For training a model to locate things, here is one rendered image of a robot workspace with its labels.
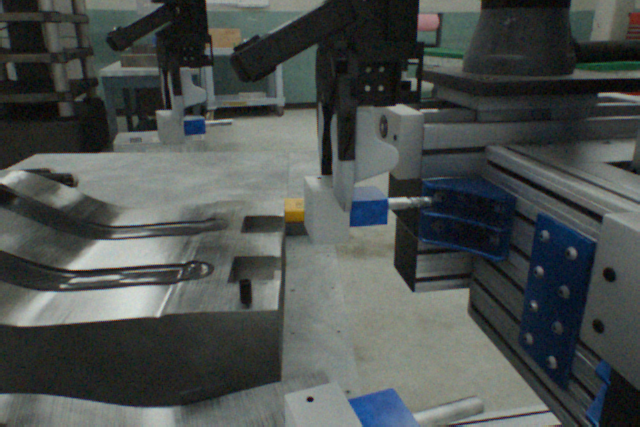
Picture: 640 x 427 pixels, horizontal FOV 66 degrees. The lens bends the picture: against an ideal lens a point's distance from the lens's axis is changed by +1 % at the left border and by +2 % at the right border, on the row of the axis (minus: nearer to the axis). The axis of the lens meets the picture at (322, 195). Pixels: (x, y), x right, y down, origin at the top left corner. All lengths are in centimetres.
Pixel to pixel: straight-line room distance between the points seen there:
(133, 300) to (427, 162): 42
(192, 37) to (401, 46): 51
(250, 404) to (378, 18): 32
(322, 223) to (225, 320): 13
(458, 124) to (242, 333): 42
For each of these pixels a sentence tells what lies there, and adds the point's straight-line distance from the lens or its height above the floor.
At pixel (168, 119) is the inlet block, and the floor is 95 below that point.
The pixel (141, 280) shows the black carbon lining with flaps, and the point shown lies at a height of 88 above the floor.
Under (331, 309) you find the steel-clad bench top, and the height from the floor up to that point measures 80.
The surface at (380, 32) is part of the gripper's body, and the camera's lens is 45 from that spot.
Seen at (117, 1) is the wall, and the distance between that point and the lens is 683.
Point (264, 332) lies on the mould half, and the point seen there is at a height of 87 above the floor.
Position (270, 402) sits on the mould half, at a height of 86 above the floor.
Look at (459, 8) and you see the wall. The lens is 774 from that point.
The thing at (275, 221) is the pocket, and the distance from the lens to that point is 58.
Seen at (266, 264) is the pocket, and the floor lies 88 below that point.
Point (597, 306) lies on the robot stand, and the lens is 36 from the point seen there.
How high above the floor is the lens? 110
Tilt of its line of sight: 19 degrees down
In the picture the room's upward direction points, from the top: straight up
